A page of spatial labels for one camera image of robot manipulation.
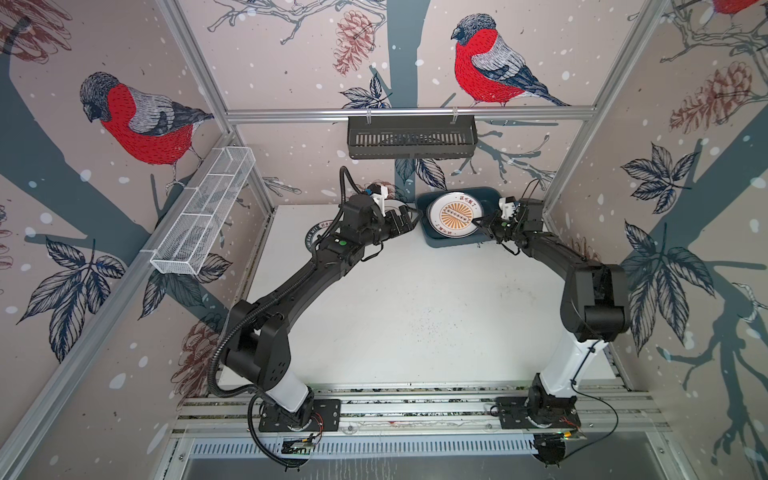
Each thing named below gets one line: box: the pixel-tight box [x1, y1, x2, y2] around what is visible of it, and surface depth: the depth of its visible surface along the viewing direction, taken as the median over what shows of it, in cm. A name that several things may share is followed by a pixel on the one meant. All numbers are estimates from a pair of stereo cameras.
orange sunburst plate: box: [426, 192, 484, 239], surface depth 100 cm
